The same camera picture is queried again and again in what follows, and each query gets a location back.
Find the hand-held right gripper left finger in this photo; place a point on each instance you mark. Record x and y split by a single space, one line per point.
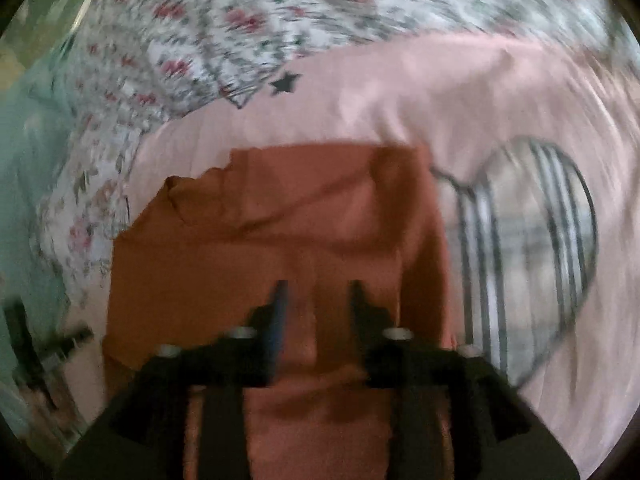
276 321

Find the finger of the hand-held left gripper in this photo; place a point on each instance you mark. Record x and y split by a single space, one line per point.
72 341

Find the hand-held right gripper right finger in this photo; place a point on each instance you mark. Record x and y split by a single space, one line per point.
361 310

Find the rust orange towel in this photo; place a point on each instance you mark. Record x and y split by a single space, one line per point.
280 220

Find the teal floral bed sheet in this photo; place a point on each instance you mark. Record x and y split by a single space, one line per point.
30 140

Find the pink heart print bed sheet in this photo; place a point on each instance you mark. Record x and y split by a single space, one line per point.
450 100

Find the white floral quilt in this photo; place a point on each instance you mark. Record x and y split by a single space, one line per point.
240 15

